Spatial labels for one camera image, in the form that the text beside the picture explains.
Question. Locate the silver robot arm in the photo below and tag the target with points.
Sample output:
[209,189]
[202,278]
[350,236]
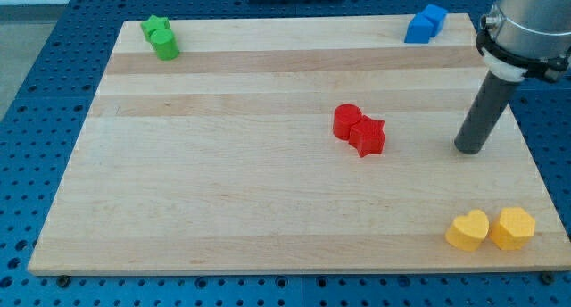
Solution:
[521,39]

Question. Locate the blue cube block front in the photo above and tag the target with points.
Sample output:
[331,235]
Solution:
[419,30]

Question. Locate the wooden board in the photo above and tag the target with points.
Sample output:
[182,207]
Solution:
[223,160]

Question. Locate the red cylinder block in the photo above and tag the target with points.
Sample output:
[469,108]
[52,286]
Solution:
[345,117]

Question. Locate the red star block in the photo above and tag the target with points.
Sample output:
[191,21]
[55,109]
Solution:
[368,136]

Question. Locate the green cylinder block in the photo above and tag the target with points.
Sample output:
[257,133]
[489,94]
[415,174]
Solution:
[164,44]

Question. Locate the green star block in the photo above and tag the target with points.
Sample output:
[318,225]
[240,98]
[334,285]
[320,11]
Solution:
[152,24]

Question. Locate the blue block rear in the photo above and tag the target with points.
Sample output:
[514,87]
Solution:
[436,15]

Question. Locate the yellow heart block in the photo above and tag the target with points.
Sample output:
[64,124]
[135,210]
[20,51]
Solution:
[467,232]

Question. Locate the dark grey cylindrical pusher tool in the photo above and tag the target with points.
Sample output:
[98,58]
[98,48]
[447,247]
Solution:
[488,106]

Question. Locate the yellow hexagon block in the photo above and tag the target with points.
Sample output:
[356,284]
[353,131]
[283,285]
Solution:
[512,229]

